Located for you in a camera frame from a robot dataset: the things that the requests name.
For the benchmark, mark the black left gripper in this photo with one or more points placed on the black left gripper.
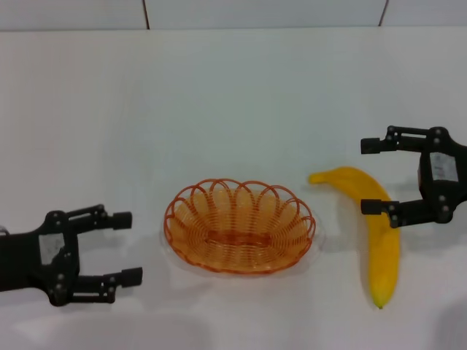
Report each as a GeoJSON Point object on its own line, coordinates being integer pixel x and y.
{"type": "Point", "coordinates": [22, 262]}

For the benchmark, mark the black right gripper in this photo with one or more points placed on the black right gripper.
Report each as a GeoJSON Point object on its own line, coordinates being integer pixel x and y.
{"type": "Point", "coordinates": [460, 171]}

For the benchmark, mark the yellow banana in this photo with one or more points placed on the yellow banana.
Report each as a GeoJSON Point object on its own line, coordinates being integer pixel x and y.
{"type": "Point", "coordinates": [383, 270]}

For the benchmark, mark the orange woven plastic basket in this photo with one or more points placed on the orange woven plastic basket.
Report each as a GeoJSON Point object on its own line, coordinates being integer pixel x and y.
{"type": "Point", "coordinates": [237, 255]}

